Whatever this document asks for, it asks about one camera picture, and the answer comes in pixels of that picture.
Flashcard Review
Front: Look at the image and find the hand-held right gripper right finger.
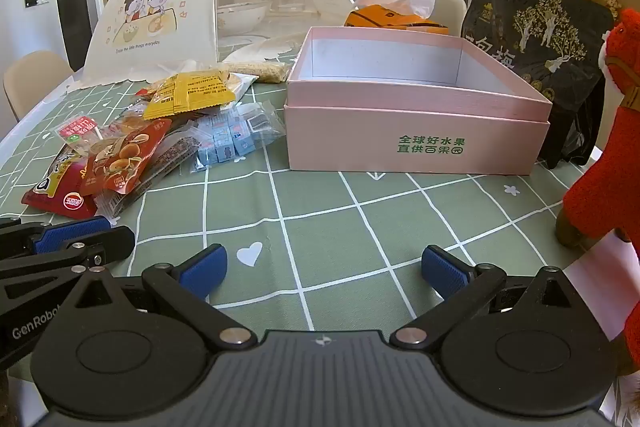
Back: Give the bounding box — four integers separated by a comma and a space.
390, 246, 585, 351

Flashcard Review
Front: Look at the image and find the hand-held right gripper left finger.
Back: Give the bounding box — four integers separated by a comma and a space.
62, 244, 257, 350

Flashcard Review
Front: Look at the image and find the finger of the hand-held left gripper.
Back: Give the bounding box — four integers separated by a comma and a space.
0, 226, 137, 318
0, 216, 112, 258

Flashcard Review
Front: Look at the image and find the dark red snack packet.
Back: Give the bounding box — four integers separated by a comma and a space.
21, 142, 99, 221

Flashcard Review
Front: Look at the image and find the red pictured snack packet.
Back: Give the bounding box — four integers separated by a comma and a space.
79, 119, 172, 198

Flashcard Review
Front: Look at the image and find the small red white packet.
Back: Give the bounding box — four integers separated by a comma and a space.
54, 116, 110, 154

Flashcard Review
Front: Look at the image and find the blue candy bag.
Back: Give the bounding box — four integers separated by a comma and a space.
191, 103, 287, 168

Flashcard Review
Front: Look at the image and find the yellow snack packet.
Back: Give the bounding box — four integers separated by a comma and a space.
144, 77, 181, 121
172, 70, 237, 114

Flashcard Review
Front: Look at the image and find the pink cardboard box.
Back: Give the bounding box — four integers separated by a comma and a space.
284, 26, 552, 176

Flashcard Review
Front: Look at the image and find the white clear snack packet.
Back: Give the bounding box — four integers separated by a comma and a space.
220, 69, 259, 104

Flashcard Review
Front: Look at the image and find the oat bar packet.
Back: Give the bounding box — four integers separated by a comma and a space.
219, 61, 296, 84

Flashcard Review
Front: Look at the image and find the green checked tablecloth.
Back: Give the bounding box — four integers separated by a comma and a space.
0, 74, 608, 338

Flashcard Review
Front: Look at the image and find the small orange packet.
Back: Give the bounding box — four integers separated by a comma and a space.
132, 86, 166, 108

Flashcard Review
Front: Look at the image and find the beige chair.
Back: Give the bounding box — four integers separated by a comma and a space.
2, 51, 75, 124

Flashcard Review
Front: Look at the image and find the red plush horse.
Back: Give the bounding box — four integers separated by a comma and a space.
555, 8, 640, 378

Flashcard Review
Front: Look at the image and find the black printed bag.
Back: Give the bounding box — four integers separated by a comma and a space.
460, 0, 615, 170

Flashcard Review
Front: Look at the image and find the white bowl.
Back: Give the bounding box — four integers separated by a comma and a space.
215, 2, 271, 38

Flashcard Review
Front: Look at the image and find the white chair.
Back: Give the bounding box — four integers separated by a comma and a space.
434, 0, 468, 38

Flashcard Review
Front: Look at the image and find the orange tissue box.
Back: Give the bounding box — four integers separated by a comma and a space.
344, 4, 450, 36

